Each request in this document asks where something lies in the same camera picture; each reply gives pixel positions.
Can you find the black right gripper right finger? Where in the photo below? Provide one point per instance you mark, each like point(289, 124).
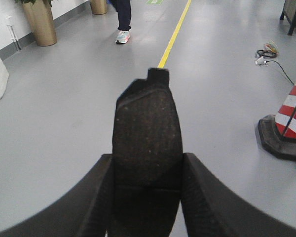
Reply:
point(211, 209)

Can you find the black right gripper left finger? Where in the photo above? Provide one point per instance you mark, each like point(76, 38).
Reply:
point(84, 211)

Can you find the grey brake pad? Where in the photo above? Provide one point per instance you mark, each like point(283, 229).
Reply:
point(147, 154)

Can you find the red white striped barrier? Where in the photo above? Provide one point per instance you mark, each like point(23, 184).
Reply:
point(278, 132)

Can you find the gold planter pot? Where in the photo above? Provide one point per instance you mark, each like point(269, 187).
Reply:
point(40, 18)
point(98, 7)

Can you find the walking person leg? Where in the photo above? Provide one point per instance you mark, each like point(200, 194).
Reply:
point(123, 9)

